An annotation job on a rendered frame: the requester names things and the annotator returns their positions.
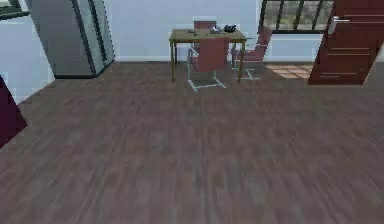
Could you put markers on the small dark flat object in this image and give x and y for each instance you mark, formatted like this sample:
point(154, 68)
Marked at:
point(192, 32)

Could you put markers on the black alarm clock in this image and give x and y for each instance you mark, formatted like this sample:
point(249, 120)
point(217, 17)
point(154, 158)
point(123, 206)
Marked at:
point(229, 28)

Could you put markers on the brown wooden door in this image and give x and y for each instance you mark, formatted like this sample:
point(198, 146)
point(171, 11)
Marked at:
point(350, 43)

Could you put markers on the yellow wooden table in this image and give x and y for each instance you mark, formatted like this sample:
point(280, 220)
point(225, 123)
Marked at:
point(203, 36)

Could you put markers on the grey round dish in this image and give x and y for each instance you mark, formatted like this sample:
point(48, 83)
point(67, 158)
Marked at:
point(215, 30)

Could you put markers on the red metal-frame chair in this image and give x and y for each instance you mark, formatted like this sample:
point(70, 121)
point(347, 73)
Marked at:
point(210, 55)
point(254, 50)
point(204, 24)

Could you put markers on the black-framed window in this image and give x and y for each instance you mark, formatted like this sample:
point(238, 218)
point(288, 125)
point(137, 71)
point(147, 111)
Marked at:
point(296, 15)
point(11, 8)

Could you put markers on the grey glass-front cabinet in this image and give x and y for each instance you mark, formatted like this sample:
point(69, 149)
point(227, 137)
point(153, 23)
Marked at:
point(70, 36)

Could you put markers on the dark maroon furniture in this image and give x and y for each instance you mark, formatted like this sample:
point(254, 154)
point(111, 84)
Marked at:
point(8, 116)

